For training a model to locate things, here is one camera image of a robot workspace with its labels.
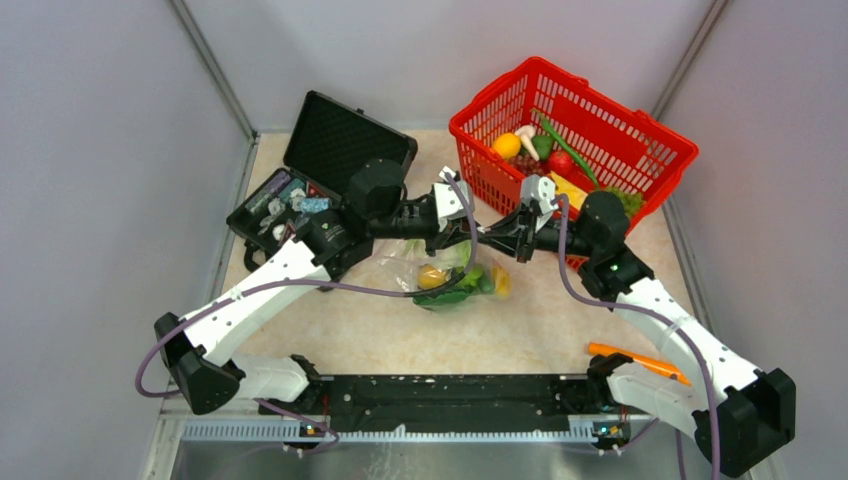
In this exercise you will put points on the green toy cucumber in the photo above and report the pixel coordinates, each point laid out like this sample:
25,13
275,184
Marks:
478,281

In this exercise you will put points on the clear zip top bag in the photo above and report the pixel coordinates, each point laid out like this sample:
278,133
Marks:
455,276

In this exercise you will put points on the purple toy grapes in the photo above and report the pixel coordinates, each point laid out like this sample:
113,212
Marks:
527,166

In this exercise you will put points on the white toy mushroom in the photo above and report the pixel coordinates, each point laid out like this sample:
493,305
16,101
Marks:
526,133

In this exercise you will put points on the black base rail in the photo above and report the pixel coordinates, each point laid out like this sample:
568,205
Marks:
462,404

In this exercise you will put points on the red plastic basket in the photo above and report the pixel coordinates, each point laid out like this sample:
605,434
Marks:
625,148

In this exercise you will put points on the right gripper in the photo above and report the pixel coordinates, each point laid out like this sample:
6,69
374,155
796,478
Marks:
517,234

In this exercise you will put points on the toy cauliflower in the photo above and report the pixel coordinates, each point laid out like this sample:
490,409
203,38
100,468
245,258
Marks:
456,256

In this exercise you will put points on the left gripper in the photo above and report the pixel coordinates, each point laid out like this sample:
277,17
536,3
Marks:
454,232

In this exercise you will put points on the yellow toy lemon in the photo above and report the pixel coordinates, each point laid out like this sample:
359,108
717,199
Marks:
430,277

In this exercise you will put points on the yellow green toy fruit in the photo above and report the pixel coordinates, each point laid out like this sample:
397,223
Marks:
502,282

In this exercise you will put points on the red toy tomato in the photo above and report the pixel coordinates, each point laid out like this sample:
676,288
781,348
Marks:
561,163

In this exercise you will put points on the green toy bean pod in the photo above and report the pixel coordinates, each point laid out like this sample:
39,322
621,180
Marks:
574,154

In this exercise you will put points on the green toy grapes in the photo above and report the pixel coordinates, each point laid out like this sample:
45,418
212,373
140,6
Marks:
631,202

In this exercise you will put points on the yellow toy corn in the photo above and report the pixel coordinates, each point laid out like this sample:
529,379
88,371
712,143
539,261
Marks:
576,195

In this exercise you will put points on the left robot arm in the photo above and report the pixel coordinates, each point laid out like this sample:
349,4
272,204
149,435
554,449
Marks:
199,349

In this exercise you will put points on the orange toy carrot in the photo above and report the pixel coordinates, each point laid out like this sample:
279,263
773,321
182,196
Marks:
657,366

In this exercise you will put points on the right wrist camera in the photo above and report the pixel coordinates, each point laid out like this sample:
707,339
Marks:
539,194

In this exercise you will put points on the black poker chip case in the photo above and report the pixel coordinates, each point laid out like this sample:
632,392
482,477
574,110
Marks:
330,143

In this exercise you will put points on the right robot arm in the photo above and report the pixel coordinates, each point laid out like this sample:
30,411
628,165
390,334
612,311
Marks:
737,413

